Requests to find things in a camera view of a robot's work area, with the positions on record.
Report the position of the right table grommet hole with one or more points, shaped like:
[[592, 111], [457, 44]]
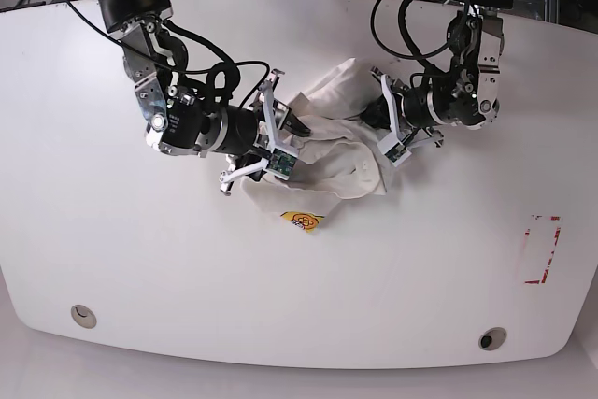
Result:
[[493, 339]]

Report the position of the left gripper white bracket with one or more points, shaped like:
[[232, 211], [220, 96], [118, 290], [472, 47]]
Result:
[[388, 113]]

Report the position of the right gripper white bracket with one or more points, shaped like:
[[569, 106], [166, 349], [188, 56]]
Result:
[[270, 154]]

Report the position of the left table grommet hole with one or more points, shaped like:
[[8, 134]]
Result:
[[83, 316]]

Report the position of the table grommet hole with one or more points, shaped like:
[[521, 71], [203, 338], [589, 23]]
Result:
[[83, 316], [493, 339]]

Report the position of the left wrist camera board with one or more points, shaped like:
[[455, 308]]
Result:
[[394, 150]]

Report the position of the white t-shirt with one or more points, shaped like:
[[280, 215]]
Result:
[[338, 161]]

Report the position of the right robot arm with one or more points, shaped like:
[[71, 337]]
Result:
[[196, 99]]

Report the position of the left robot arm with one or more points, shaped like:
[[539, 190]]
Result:
[[457, 85]]

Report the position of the red tape rectangle marking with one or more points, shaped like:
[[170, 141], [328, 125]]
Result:
[[541, 239]]

